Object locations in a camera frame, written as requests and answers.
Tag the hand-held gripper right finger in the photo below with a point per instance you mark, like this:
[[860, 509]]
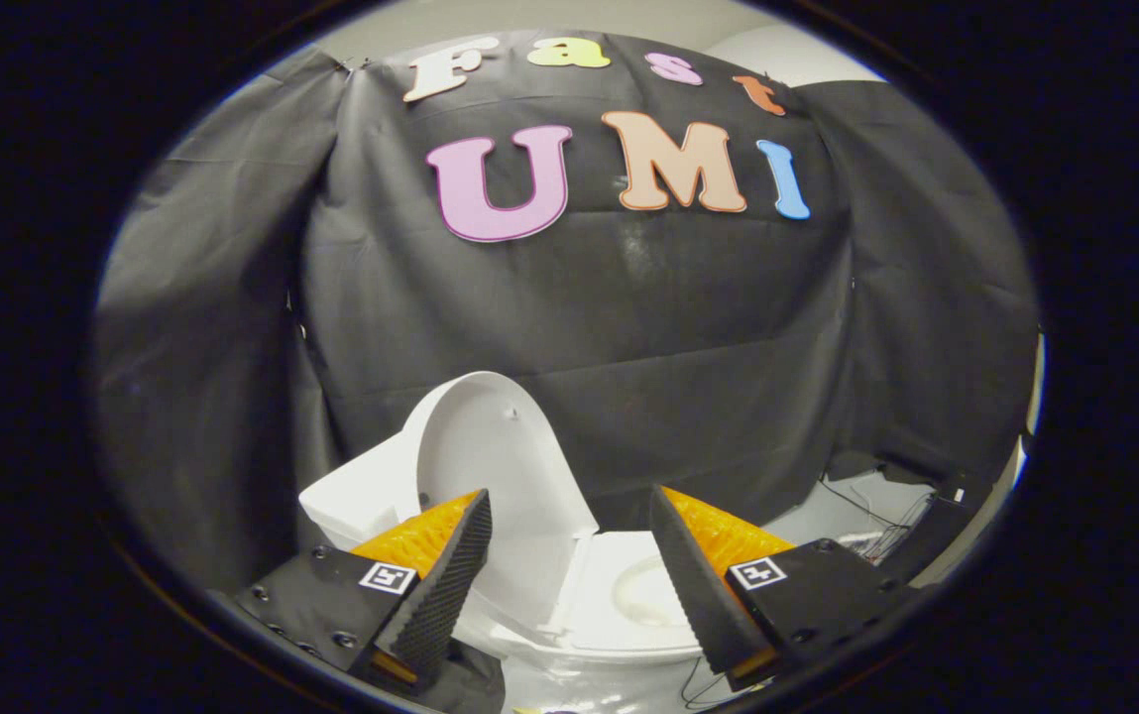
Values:
[[698, 595]]

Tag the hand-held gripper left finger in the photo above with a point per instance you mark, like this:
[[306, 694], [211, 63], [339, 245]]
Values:
[[445, 595]]

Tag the white toilet lid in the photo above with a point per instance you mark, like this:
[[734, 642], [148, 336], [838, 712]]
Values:
[[500, 446]]

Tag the white toilet bowl with seat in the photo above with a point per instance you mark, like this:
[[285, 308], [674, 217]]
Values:
[[599, 580]]

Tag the black box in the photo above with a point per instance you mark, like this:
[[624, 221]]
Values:
[[946, 526]]

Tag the black backdrop cloth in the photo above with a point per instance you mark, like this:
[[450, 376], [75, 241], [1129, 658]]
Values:
[[628, 327]]

